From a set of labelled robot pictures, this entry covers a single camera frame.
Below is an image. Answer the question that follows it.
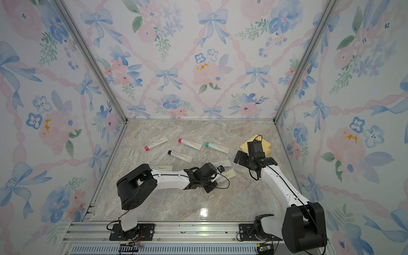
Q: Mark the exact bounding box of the yellow cleaning cloth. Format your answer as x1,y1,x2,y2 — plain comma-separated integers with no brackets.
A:
240,135,272,156

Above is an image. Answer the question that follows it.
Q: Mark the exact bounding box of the dark cap toothpaste tube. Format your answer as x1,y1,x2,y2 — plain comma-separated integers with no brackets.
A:
215,169,237,183

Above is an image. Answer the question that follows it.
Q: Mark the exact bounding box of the teal cap toothpaste tube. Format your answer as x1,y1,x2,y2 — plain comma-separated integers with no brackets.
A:
212,160,232,168
205,142,230,154

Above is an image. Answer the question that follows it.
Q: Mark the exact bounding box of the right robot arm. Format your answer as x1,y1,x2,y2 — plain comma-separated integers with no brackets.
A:
234,150,327,253

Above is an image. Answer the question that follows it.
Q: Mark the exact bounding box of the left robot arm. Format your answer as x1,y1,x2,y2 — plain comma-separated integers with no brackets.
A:
116,163,225,232

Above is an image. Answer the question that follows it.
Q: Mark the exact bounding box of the toothpaste tube near left arm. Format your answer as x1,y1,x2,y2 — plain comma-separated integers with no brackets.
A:
151,165,173,172

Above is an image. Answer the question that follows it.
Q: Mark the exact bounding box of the black cap toothpaste tube centre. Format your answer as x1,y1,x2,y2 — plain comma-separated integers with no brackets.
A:
167,150,193,163

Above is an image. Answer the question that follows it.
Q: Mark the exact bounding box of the teal cap toothpaste tube back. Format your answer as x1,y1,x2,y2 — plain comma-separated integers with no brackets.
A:
205,142,230,154

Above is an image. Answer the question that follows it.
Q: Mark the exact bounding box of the pink cap toothpaste tube centre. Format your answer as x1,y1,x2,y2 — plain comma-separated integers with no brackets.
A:
178,138,202,150

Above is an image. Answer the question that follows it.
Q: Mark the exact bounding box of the pink cap toothpaste tube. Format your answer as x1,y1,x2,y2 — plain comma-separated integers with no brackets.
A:
178,138,202,150
144,136,169,151

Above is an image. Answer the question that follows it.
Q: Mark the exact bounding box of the pink cap toothpaste tube left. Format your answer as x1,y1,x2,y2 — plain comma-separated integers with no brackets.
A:
144,136,169,151

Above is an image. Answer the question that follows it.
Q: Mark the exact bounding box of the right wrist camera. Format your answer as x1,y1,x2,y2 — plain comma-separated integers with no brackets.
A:
247,140,263,154

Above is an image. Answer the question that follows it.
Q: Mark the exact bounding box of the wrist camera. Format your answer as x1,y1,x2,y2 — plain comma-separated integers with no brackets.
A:
216,165,225,174
247,140,263,154

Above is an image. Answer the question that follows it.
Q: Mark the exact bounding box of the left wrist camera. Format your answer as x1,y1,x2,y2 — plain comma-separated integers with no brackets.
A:
216,165,225,174

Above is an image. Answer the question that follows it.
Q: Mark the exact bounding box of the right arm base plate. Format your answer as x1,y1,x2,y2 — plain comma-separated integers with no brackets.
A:
237,223,283,242

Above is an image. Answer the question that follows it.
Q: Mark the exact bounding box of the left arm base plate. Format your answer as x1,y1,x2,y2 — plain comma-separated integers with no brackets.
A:
109,223,156,242

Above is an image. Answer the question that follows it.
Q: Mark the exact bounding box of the right aluminium frame post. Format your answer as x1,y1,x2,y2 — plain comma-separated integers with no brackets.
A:
274,0,338,125

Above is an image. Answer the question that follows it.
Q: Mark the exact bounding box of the aluminium frame post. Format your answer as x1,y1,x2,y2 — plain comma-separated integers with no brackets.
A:
51,0,128,124
274,0,338,125

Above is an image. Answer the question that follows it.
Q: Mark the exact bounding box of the left aluminium frame post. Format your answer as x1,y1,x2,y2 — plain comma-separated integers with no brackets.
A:
51,0,128,124

